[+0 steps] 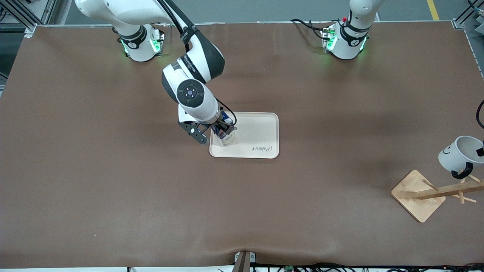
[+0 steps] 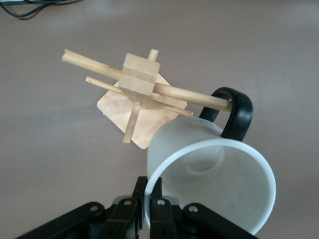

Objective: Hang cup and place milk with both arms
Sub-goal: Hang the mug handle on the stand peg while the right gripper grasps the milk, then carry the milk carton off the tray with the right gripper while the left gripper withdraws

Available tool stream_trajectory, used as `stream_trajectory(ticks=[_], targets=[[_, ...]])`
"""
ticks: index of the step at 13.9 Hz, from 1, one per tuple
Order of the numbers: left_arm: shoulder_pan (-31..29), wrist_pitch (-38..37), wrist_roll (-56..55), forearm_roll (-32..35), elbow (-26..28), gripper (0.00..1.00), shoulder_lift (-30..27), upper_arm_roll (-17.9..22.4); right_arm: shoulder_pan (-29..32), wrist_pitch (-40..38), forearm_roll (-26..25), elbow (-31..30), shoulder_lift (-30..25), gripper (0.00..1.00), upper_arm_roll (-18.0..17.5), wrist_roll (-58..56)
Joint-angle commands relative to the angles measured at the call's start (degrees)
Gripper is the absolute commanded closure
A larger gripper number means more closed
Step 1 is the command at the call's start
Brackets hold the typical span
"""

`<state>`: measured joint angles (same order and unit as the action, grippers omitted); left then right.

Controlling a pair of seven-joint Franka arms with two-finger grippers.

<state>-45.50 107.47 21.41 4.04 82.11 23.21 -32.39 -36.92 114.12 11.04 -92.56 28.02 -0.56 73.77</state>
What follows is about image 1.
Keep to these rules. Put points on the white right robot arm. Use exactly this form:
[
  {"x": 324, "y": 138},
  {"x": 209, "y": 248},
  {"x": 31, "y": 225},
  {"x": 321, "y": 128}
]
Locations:
[{"x": 196, "y": 64}]

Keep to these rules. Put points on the metal table bracket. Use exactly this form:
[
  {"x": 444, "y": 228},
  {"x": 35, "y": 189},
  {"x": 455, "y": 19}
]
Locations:
[{"x": 244, "y": 262}]

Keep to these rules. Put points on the white rectangular plastic tray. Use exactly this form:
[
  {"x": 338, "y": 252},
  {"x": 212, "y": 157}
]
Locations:
[{"x": 257, "y": 132}]

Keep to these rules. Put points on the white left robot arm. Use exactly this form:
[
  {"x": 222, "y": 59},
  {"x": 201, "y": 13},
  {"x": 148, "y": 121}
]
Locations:
[{"x": 349, "y": 37}]

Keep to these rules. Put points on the aluminium frame profile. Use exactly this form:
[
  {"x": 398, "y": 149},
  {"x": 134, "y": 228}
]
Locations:
[
  {"x": 22, "y": 15},
  {"x": 463, "y": 15}
]

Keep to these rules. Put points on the small green circuit board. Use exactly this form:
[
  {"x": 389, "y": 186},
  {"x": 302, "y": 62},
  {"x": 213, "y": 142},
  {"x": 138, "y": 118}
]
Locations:
[{"x": 289, "y": 268}]

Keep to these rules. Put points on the wooden cup rack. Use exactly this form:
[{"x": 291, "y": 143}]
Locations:
[{"x": 416, "y": 200}]

